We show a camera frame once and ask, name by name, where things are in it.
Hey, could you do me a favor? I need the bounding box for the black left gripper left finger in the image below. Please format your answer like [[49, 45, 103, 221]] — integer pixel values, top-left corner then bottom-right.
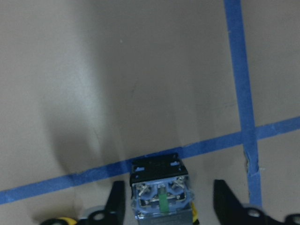
[[79, 180, 126, 225]]

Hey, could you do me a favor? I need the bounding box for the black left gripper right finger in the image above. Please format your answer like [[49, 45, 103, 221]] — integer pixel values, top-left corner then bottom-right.
[[213, 180, 300, 225]]

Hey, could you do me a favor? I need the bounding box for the yellow push button switch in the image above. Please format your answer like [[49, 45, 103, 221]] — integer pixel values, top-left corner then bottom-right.
[[41, 217, 77, 225], [129, 153, 200, 225]]

